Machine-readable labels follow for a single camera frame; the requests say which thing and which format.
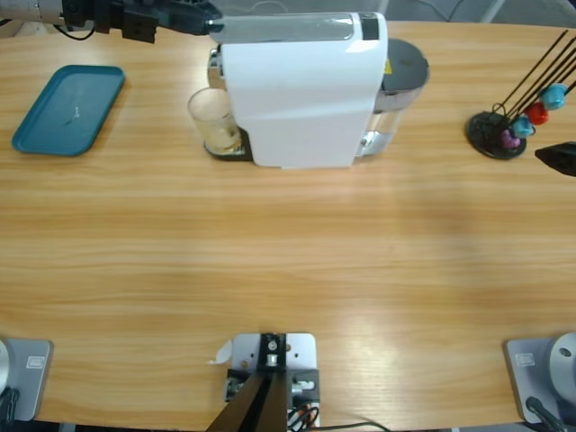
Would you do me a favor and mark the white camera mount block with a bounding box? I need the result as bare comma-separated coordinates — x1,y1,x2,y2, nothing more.
229,332,321,428

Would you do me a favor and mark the black capsule holder with rods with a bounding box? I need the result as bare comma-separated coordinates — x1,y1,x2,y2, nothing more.
465,29,576,161

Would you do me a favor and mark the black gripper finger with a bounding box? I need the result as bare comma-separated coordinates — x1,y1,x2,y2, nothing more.
534,141,576,178

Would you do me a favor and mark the black arm wire bundle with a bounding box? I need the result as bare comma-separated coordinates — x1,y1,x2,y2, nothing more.
52,22,96,42

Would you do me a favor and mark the teal plastic tray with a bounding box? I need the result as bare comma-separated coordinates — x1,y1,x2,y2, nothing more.
11,65,127,158

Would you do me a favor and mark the white metal frame leg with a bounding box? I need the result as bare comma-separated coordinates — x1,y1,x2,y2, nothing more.
481,0,512,23

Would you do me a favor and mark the black drip tray metal grid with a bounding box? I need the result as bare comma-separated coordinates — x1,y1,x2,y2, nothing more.
204,127,254,163

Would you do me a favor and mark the clear glass cup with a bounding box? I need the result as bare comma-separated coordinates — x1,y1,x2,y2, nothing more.
186,86,244,157

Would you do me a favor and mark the dark camera post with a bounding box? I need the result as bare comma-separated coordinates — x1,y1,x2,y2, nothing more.
207,332,289,432

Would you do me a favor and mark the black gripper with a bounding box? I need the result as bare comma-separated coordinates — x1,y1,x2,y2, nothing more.
94,0,225,45

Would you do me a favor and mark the orange wire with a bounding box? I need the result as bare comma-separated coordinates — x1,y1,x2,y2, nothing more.
287,402,321,428

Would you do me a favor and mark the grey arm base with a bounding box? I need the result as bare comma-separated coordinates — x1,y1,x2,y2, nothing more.
502,331,576,425
0,337,54,423

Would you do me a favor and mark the red coffee capsule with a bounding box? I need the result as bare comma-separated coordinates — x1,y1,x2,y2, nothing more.
525,102,550,126

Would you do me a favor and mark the white floor cable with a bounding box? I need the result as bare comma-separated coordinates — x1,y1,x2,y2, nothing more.
249,0,292,17

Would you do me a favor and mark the white paper tape label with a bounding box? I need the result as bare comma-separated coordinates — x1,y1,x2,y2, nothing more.
206,339,234,365

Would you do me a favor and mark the clear water tank grey lid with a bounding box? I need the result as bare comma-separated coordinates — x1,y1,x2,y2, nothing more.
355,38,431,158

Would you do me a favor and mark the thin black cable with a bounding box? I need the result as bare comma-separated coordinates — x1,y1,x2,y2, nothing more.
314,419,395,432

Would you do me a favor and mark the purple coffee capsule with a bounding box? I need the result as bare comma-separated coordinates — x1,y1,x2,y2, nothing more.
499,128,523,149

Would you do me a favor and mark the white capsule coffee machine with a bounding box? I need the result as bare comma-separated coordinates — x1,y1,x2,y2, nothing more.
204,11,389,171

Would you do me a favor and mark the black base cable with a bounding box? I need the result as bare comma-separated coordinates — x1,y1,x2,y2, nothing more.
0,387,22,423
525,395,566,432

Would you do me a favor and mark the blue coffee capsule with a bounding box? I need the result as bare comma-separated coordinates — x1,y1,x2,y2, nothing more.
512,115,536,140
539,83,568,112

